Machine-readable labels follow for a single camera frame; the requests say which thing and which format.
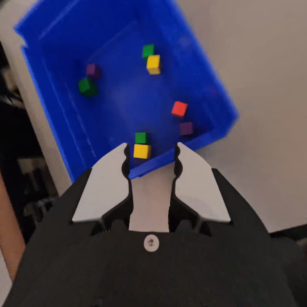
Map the blue plastic bin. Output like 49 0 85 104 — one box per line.
14 0 240 184

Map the red wooden cube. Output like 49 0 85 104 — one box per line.
171 101 188 118

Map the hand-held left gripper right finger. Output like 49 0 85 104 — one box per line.
169 142 231 232

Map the wood edged grey table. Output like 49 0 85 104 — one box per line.
0 171 26 281

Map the yellow wooden cube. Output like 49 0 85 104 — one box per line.
133 144 152 159
146 55 161 75

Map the black office chair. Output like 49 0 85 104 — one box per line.
269 224 307 307

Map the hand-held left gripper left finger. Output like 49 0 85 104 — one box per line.
71 143 134 232

